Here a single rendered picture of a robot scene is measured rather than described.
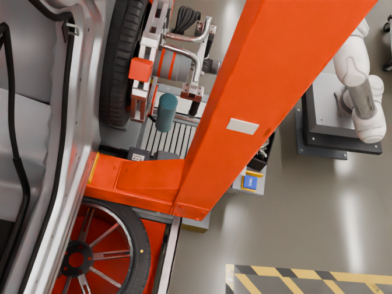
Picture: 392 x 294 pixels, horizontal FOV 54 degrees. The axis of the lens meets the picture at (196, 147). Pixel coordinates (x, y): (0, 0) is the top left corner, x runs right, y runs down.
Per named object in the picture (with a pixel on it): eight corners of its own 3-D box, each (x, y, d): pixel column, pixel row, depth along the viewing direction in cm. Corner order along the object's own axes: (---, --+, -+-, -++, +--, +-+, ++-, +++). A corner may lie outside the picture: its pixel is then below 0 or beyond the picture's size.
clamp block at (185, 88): (181, 88, 164) (183, 81, 159) (202, 93, 164) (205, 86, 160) (179, 98, 162) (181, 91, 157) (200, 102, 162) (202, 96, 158)
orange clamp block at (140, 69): (134, 56, 146) (130, 59, 138) (154, 61, 147) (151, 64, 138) (130, 74, 149) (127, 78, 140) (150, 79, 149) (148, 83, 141)
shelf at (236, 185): (240, 119, 219) (242, 116, 216) (269, 126, 220) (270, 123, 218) (230, 189, 200) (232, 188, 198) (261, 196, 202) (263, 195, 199)
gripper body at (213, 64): (215, 74, 209) (199, 70, 209) (219, 59, 207) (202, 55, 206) (216, 76, 202) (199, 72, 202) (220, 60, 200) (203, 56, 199)
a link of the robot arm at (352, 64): (383, 110, 224) (390, 144, 214) (353, 116, 231) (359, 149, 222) (364, 28, 163) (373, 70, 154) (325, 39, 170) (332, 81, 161)
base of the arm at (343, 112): (357, 88, 246) (362, 83, 241) (366, 118, 237) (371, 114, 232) (331, 87, 243) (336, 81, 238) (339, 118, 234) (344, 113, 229)
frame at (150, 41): (153, 49, 209) (163, -34, 160) (165, 52, 210) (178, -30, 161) (128, 136, 186) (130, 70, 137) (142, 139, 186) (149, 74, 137)
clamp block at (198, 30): (195, 28, 178) (197, 20, 174) (214, 33, 179) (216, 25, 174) (193, 36, 176) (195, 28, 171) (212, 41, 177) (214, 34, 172)
